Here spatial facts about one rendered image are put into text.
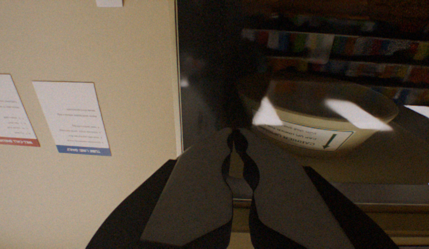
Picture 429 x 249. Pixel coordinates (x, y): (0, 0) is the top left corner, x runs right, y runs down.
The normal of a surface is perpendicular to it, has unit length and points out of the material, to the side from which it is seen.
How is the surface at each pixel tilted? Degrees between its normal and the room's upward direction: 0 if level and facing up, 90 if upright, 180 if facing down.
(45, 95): 90
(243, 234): 135
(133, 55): 90
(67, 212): 90
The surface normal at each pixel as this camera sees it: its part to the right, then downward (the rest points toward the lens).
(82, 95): -0.04, 0.46
